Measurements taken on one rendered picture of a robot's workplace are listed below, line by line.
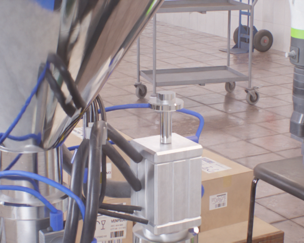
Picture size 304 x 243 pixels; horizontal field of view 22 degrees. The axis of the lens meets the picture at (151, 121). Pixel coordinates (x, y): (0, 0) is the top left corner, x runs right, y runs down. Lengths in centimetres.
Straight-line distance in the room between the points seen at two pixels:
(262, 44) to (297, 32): 762
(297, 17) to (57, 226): 101
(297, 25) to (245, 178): 229
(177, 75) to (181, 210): 617
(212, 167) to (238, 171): 13
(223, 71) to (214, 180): 339
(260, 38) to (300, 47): 757
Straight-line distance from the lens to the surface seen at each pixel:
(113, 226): 347
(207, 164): 387
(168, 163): 66
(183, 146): 67
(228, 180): 373
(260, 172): 313
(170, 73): 689
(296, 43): 156
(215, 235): 370
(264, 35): 916
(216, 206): 373
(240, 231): 375
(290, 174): 308
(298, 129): 160
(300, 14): 155
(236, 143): 562
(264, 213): 439
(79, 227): 340
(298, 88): 158
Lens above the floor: 160
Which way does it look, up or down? 15 degrees down
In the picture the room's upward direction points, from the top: straight up
